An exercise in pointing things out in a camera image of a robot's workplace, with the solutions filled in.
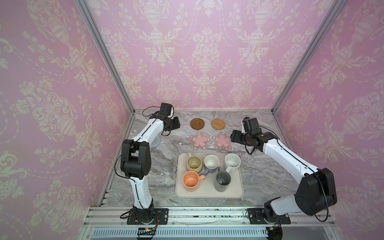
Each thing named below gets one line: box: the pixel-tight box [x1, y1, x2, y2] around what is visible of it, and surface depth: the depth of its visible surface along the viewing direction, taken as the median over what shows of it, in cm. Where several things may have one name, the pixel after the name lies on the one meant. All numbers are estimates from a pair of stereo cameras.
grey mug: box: [213, 166, 232, 193], surface depth 81 cm
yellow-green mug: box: [185, 152, 203, 173], surface depth 87 cm
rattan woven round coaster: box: [211, 118, 226, 130], surface depth 115 cm
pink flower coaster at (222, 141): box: [212, 131, 232, 151], surface depth 105 cm
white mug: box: [224, 153, 241, 173], surface depth 87 cm
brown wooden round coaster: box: [190, 118, 205, 130], surface depth 115 cm
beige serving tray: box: [175, 153, 244, 199], surface depth 85 cm
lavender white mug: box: [204, 154, 220, 176], surface depth 87 cm
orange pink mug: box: [182, 170, 206, 192], surface depth 83 cm
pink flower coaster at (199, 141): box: [189, 131, 211, 151], surface depth 105 cm
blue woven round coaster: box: [151, 135, 161, 148], surface depth 104 cm
